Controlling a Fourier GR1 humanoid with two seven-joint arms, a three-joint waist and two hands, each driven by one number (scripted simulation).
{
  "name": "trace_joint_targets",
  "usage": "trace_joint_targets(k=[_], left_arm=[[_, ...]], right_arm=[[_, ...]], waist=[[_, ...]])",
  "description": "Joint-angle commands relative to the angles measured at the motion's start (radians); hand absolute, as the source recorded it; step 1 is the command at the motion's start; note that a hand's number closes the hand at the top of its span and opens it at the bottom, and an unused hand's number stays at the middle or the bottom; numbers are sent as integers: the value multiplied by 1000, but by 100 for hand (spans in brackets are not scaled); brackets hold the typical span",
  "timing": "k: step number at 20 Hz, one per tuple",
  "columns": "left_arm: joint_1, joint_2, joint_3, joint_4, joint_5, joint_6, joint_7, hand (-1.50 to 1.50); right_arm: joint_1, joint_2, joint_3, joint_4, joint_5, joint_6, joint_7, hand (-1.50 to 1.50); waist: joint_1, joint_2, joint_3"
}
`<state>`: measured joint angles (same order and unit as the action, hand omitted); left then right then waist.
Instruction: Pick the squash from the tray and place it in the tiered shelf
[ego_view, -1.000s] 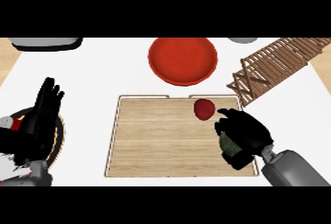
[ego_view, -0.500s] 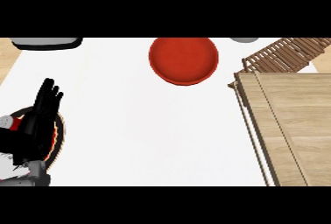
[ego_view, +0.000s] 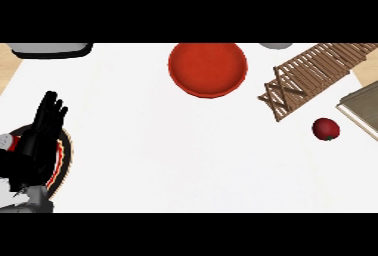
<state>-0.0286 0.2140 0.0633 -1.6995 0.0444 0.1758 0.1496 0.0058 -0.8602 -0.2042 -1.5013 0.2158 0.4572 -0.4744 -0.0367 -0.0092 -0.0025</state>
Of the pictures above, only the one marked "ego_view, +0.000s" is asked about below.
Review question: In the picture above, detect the brown wooden tiered shelf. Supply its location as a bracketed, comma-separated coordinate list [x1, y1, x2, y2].
[258, 42, 378, 123]

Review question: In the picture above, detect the small grey round object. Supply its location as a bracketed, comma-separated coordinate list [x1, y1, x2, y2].
[259, 42, 296, 50]

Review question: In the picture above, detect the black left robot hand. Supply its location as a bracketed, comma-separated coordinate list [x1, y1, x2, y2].
[0, 90, 70, 193]

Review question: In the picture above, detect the red round squash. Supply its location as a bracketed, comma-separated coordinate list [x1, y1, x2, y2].
[312, 117, 342, 142]

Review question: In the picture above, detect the grey black-rimmed appliance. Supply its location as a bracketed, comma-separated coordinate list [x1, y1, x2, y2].
[5, 42, 95, 60]

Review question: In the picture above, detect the round woven placemat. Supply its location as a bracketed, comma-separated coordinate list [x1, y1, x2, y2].
[8, 124, 76, 201]

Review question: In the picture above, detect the olive flat box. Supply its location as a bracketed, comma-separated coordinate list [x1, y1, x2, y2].
[336, 80, 378, 142]

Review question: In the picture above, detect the red round tray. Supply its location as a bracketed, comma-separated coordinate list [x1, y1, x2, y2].
[167, 42, 250, 99]

